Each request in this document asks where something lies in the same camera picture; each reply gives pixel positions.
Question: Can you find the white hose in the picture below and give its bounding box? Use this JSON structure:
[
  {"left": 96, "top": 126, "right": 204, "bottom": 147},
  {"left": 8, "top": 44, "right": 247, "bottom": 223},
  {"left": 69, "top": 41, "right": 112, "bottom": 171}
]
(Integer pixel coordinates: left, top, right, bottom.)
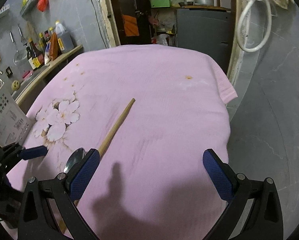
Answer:
[{"left": 236, "top": 0, "right": 273, "bottom": 53}]

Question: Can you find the dark soy sauce bottle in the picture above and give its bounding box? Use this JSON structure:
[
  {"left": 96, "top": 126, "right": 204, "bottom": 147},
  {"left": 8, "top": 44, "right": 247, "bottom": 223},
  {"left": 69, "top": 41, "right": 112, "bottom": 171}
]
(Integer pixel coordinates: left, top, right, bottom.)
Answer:
[{"left": 28, "top": 38, "right": 44, "bottom": 70}]

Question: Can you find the red plastic bag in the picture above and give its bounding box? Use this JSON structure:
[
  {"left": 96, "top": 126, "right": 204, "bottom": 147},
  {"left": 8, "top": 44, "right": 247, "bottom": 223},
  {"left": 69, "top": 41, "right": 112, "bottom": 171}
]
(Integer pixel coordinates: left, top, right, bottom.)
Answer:
[{"left": 37, "top": 0, "right": 49, "bottom": 12}]

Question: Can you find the hanging metal strainer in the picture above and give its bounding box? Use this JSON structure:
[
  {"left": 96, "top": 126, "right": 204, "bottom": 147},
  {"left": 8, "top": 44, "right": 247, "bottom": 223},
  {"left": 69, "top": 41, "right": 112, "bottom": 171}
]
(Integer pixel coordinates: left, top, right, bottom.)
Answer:
[{"left": 9, "top": 31, "right": 25, "bottom": 66}]

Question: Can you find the grey wall shelf rack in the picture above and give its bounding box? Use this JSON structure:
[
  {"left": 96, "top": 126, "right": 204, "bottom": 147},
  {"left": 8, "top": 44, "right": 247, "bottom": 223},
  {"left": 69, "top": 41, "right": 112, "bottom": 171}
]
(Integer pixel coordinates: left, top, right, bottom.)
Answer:
[{"left": 20, "top": 0, "right": 38, "bottom": 17}]

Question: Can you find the orange snack pouch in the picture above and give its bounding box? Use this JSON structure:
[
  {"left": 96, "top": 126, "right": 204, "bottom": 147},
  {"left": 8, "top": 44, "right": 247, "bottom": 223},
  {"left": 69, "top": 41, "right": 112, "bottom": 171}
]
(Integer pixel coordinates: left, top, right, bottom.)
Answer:
[{"left": 49, "top": 32, "right": 58, "bottom": 61}]

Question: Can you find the metal pot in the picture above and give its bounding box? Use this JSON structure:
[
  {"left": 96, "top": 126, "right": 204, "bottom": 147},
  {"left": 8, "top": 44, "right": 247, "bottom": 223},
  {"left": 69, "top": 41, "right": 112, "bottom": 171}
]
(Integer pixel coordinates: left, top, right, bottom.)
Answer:
[{"left": 194, "top": 0, "right": 214, "bottom": 6}]

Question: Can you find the silver spoon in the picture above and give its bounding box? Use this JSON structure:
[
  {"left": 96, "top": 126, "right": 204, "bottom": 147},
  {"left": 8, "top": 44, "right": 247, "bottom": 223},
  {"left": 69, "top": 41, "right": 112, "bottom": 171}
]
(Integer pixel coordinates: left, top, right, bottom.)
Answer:
[{"left": 63, "top": 148, "right": 86, "bottom": 173}]

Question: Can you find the pink floral cloth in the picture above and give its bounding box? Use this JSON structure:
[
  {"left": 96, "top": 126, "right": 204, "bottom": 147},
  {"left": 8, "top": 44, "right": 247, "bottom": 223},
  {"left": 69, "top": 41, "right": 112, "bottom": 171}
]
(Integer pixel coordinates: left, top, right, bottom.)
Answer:
[{"left": 8, "top": 45, "right": 237, "bottom": 239}]

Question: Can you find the green box on shelf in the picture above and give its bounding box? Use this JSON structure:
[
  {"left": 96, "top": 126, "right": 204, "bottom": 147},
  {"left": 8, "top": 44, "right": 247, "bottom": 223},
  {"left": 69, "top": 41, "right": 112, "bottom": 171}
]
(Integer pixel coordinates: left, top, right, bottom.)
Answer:
[{"left": 150, "top": 0, "right": 171, "bottom": 8}]

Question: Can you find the grey cabinet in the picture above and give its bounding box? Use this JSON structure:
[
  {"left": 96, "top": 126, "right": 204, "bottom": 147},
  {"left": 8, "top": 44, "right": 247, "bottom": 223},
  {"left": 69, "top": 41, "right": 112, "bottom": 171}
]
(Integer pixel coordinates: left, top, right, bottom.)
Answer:
[{"left": 177, "top": 9, "right": 235, "bottom": 73}]

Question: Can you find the large oil jug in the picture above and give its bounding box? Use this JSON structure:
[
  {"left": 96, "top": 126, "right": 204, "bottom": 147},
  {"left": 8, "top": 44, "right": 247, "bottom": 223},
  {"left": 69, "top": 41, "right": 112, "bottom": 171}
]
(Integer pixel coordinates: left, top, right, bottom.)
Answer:
[{"left": 55, "top": 21, "right": 74, "bottom": 54}]

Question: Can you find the white perforated utensil holder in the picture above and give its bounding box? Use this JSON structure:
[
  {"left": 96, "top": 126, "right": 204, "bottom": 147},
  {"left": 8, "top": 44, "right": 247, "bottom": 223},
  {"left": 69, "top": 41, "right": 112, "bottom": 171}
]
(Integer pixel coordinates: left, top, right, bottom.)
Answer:
[{"left": 0, "top": 85, "right": 33, "bottom": 147}]

